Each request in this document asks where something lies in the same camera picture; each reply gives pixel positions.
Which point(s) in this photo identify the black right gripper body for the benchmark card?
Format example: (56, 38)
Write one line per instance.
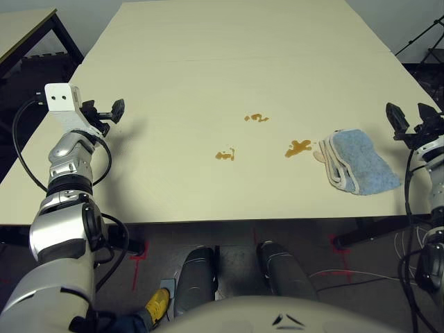
(425, 133)

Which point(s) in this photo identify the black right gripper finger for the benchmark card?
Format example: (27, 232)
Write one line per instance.
(426, 112)
(396, 118)

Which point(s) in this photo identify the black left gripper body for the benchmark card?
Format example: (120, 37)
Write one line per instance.
(98, 119)

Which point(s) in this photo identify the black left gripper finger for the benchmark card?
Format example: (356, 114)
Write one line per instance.
(89, 105)
(118, 108)

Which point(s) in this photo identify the blue rag with white edge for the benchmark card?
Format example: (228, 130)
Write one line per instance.
(364, 163)

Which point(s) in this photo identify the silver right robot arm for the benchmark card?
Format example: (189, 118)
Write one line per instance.
(437, 194)

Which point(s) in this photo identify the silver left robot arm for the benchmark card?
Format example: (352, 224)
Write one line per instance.
(59, 236)

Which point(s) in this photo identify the black tripod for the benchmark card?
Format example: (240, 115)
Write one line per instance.
(433, 52)

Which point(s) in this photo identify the black-framed side table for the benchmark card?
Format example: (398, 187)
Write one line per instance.
(21, 31)

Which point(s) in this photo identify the brown star-shaped spill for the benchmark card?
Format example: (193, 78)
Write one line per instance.
(295, 147)

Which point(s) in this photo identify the brown spill with thin tail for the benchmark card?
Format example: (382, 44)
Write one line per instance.
(222, 156)

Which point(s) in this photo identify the brown spill in three blobs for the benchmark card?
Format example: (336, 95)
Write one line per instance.
(257, 116)

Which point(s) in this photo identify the grey floor sheet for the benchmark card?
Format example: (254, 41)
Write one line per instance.
(168, 282)

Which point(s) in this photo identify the grey left robot leg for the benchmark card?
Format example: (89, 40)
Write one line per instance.
(194, 277)

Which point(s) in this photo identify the grey robot leg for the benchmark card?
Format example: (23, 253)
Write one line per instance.
(194, 277)
(284, 274)

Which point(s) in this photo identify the grey right robot leg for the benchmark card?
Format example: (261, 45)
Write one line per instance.
(284, 274)

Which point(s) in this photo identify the beige robot torso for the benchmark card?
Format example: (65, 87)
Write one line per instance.
(243, 315)

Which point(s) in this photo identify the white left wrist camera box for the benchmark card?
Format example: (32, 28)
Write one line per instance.
(60, 97)

